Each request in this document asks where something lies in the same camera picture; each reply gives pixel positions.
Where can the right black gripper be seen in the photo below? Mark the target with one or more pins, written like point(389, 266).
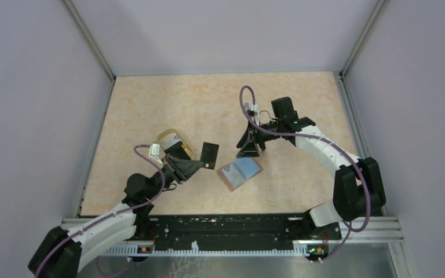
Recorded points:
point(248, 144)

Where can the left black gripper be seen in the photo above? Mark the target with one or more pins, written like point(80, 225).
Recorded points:
point(183, 168)

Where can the black credit card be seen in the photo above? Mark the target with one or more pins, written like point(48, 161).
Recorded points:
point(209, 155)

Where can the brown leather card holder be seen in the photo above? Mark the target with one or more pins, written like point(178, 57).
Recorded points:
point(238, 172)

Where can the beige oval card tray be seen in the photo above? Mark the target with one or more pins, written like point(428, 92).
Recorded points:
point(184, 151)

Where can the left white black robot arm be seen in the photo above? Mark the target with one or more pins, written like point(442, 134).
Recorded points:
point(65, 252)

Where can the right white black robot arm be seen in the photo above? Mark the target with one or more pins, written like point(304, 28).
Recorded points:
point(358, 188)

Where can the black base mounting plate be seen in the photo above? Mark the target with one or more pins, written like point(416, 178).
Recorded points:
point(227, 232)

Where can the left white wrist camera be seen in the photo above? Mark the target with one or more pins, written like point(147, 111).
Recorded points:
point(155, 151)

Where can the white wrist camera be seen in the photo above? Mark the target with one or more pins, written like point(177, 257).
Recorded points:
point(155, 151)
point(253, 111)

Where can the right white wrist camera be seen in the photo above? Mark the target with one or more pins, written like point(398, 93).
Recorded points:
point(253, 111)

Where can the aluminium frame rail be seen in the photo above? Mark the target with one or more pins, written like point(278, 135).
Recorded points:
point(378, 230)

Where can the left aluminium corner post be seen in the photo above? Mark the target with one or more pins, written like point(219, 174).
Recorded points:
point(88, 37)

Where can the aluminium corner post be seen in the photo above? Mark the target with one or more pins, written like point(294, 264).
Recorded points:
point(88, 37)
point(372, 21)

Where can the right aluminium corner post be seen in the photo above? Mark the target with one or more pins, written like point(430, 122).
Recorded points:
point(372, 21)

